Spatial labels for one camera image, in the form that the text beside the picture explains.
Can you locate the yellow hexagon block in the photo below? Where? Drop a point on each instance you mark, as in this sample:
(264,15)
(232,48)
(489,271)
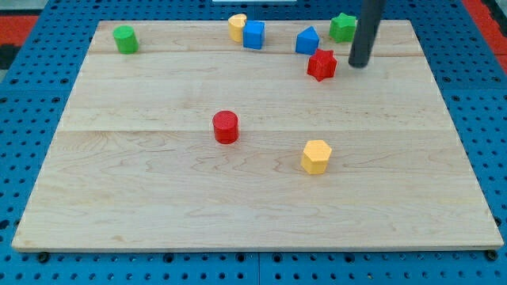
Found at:
(315,157)

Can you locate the red cylinder block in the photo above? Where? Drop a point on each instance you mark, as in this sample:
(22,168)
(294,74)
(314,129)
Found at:
(225,124)

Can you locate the light wooden board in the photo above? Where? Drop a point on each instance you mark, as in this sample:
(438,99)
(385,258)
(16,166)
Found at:
(134,166)

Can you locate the red star block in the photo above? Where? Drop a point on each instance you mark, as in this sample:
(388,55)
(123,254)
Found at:
(322,64)

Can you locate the blue cube block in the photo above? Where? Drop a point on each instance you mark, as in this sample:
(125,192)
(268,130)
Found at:
(254,34)

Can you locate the blue triangle block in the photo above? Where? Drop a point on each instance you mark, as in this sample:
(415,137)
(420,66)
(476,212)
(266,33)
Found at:
(307,41)

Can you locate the yellow heart block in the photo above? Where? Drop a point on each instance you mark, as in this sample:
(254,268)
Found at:
(236,24)

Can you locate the green star block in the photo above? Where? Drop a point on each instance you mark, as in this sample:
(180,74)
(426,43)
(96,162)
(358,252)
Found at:
(342,28)

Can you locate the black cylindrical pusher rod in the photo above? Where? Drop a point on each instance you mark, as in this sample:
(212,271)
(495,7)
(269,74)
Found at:
(366,30)

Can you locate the green cylinder block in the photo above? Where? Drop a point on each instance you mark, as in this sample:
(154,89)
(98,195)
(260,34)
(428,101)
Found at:
(125,39)

